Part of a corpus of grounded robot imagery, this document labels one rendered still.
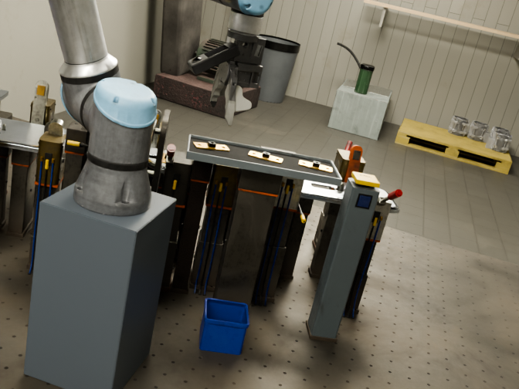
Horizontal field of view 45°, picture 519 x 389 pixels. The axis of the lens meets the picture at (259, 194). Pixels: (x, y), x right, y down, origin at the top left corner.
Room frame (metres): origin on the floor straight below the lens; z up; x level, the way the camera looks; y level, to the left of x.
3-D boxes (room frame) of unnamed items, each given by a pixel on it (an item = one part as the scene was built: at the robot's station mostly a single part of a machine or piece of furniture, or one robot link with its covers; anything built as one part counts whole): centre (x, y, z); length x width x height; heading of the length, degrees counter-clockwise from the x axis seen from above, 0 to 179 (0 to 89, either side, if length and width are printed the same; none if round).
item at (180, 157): (1.53, 0.22, 0.89); 0.12 x 0.07 x 0.38; 9
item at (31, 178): (1.68, 0.68, 0.84); 0.12 x 0.05 x 0.29; 9
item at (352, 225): (1.48, -0.25, 0.92); 0.08 x 0.08 x 0.44; 9
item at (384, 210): (1.65, -0.32, 0.88); 0.12 x 0.07 x 0.36; 9
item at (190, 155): (1.44, 0.01, 1.16); 0.37 x 0.14 x 0.02; 99
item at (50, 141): (1.50, 0.54, 0.88); 0.11 x 0.07 x 0.37; 9
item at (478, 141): (7.07, -2.02, 0.17); 1.28 x 0.85 x 0.34; 80
